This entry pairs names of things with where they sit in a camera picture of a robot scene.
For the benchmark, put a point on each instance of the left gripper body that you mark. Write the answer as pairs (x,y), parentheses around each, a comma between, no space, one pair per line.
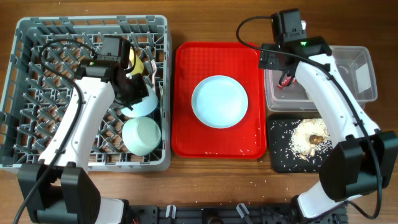
(136,89)

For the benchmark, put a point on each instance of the green food bowl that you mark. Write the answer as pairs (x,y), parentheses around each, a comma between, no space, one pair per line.
(141,135)

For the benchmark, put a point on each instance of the light blue plate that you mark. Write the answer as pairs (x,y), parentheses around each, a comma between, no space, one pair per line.
(219,102)

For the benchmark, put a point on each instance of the grey plastic dishwasher rack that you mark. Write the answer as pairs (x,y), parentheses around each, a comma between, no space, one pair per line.
(34,100)

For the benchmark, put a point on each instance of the black plastic tray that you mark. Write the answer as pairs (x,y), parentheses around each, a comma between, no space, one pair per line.
(283,158)

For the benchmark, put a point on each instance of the yellow plastic cup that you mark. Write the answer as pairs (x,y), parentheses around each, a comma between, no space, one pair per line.
(135,61)

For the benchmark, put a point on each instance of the small green saucer bowl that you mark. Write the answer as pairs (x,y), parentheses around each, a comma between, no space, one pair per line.
(143,108)

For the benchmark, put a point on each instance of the rice and mushroom leftovers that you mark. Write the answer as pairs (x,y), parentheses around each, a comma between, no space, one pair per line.
(309,139)

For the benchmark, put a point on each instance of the red snack wrapper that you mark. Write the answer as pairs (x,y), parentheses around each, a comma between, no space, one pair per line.
(287,81)

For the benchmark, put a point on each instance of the clear plastic storage bin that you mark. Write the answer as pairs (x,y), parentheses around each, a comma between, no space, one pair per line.
(355,67)

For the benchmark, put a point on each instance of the white plastic spoon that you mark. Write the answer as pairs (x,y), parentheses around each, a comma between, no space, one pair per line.
(161,92)

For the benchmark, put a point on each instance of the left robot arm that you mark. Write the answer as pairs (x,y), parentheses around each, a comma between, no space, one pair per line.
(57,188)

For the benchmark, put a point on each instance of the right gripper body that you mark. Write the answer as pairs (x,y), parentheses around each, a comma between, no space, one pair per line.
(271,60)

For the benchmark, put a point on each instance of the red plastic serving tray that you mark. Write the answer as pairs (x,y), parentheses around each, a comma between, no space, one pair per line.
(196,61)

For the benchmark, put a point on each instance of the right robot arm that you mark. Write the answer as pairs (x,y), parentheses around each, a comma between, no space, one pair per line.
(363,156)

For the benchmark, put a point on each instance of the white plastic fork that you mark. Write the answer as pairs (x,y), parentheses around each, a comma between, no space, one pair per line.
(154,71)

